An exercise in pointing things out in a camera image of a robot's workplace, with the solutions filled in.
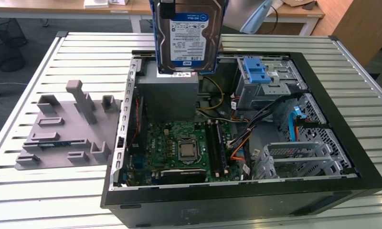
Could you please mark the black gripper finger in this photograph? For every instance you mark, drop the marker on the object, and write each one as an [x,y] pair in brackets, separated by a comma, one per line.
[168,10]

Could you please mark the hard disk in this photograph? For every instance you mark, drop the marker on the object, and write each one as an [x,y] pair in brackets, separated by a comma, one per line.
[192,38]

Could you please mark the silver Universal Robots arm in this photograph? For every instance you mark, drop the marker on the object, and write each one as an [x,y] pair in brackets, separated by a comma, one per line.
[238,14]

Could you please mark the white box with print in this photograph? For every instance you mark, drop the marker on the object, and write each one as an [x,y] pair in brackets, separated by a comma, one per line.
[119,2]

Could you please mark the plain white box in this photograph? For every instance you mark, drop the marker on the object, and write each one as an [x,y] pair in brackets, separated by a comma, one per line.
[95,4]

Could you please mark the light wooden desk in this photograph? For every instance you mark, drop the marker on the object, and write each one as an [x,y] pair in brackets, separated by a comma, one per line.
[51,9]
[293,12]

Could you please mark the blue plastic drive latch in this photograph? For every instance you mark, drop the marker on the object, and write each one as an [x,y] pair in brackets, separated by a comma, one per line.
[254,71]

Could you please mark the grey power supply unit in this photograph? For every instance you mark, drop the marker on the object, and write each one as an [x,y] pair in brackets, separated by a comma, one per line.
[169,100]

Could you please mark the brown cardboard box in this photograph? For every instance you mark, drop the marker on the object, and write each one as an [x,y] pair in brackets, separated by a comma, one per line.
[294,3]

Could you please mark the metal optical drive cage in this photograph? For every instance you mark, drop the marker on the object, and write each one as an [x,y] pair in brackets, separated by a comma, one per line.
[274,90]

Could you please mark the green motherboard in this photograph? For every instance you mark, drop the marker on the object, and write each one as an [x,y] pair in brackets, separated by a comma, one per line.
[166,148]

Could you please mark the silver CPU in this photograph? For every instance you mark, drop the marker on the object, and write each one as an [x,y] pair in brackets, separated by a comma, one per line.
[188,150]

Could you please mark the grey parts rack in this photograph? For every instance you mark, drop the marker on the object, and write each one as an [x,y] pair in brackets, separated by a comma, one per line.
[67,133]

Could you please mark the wooden cabinet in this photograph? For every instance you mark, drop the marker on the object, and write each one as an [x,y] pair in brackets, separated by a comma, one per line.
[363,28]

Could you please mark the CPU socket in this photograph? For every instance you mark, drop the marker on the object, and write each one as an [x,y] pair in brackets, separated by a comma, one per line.
[188,162]

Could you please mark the black graphics card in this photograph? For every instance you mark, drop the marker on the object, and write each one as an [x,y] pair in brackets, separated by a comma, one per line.
[184,176]

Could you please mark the black PC case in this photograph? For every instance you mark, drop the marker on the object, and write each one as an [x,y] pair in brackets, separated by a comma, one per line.
[210,210]

